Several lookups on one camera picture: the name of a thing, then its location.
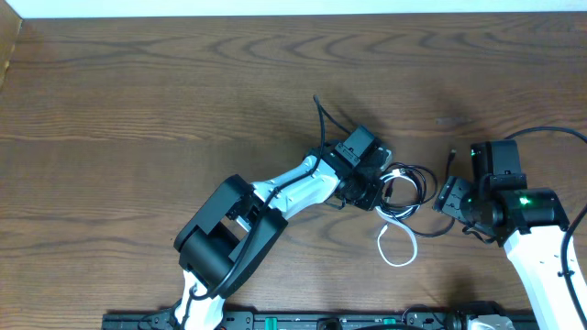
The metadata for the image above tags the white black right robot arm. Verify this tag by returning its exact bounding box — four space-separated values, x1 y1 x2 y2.
434 139 586 329

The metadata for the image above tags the white USB cable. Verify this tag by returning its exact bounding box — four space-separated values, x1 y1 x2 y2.
374 167 419 268

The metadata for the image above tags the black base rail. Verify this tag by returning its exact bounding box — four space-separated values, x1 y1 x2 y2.
101 299 539 330

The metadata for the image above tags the black USB cable blue plug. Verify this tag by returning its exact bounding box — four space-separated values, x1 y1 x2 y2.
379 161 455 238

